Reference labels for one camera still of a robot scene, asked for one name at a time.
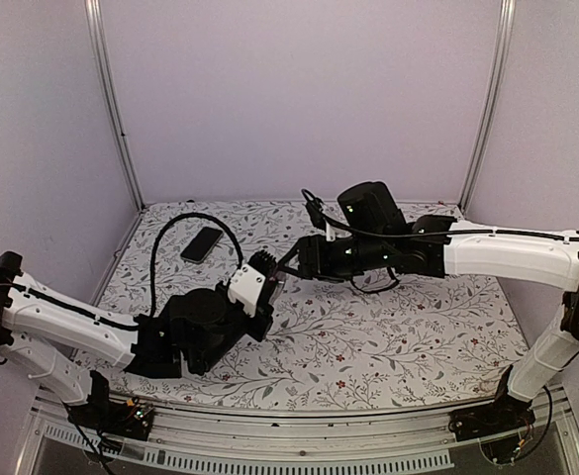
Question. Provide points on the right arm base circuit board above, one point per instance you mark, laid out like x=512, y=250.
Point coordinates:
x=504, y=413

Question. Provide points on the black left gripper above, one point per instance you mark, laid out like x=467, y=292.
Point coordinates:
x=264, y=323

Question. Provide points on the floral patterned table mat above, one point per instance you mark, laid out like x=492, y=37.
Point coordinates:
x=363, y=346

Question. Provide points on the right aluminium frame post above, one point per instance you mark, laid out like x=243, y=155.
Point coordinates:
x=500, y=56

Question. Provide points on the aluminium front rail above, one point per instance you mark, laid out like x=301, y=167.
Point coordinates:
x=196, y=439

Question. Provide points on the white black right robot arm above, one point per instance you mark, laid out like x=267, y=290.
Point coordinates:
x=375, y=235

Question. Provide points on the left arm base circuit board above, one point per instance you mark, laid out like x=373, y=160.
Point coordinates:
x=131, y=419

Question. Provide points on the left aluminium frame post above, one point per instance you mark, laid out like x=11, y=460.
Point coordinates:
x=98, y=42

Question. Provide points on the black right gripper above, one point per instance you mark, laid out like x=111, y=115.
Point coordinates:
x=314, y=260

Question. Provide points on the black smartphone far corner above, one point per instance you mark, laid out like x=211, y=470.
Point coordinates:
x=200, y=246

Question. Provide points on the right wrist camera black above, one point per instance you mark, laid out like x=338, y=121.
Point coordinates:
x=315, y=209

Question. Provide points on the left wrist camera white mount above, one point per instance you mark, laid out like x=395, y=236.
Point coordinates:
x=256, y=283

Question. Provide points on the aluminium frame post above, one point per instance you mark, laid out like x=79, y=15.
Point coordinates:
x=98, y=42
x=500, y=56

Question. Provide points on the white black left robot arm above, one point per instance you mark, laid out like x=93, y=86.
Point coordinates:
x=34, y=317

